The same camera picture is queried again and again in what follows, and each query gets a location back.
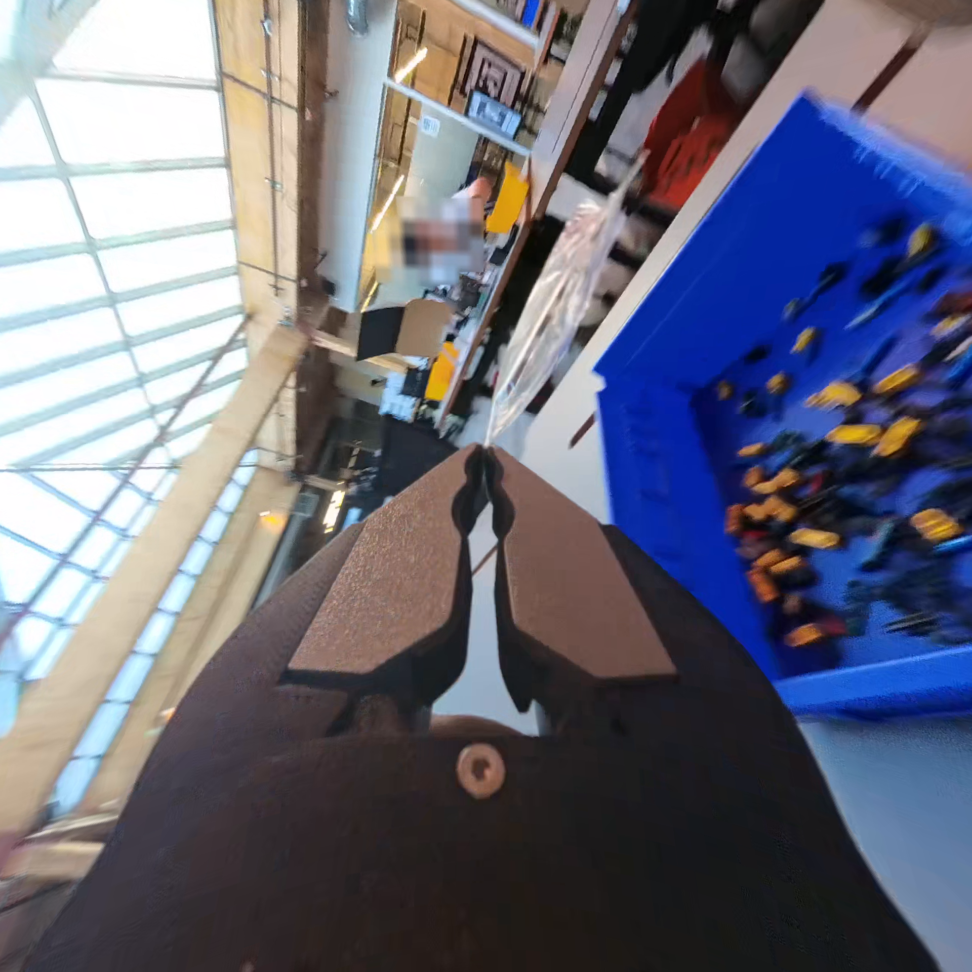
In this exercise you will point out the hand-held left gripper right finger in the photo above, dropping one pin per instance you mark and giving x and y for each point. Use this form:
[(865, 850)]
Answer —
[(581, 604)]

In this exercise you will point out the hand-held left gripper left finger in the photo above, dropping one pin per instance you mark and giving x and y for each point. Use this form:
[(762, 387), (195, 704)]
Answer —
[(380, 599)]

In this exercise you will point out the blue plastic bin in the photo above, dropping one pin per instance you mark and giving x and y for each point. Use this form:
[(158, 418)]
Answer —
[(653, 455)]

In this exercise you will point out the clear plastic bag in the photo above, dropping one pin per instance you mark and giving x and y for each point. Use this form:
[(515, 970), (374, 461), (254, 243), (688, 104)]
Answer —
[(555, 303)]

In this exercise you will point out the pile of lego pieces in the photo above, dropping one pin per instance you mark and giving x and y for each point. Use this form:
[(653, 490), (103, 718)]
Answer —
[(851, 471)]

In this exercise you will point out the black monitor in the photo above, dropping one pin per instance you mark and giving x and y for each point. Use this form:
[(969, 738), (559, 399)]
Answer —
[(415, 455)]

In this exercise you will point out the small yellow box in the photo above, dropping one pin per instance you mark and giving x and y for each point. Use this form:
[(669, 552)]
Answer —
[(441, 371)]

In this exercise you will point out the red crate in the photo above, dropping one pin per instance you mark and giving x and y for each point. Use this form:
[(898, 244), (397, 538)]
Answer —
[(688, 143)]

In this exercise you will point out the black and white marker sign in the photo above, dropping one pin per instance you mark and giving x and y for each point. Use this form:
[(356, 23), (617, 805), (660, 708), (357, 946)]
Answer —
[(496, 71)]

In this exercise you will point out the small wall screen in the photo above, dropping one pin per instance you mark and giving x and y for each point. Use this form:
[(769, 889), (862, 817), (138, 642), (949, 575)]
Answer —
[(493, 113)]

